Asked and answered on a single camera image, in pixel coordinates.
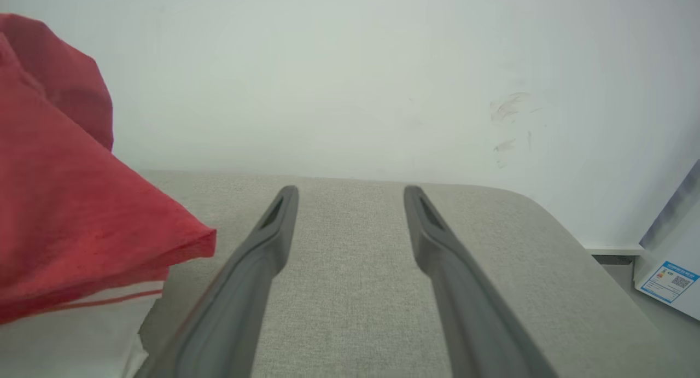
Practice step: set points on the white washing machine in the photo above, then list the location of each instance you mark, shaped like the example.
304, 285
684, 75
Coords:
675, 246

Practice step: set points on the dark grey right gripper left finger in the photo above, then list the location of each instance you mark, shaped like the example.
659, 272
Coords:
235, 307

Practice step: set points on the blue and white energy label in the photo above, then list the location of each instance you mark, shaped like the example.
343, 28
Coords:
670, 281

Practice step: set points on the red shirt with white sleeves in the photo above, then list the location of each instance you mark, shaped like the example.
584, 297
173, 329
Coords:
65, 214

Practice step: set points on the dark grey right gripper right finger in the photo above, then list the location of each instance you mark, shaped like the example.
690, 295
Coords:
476, 312

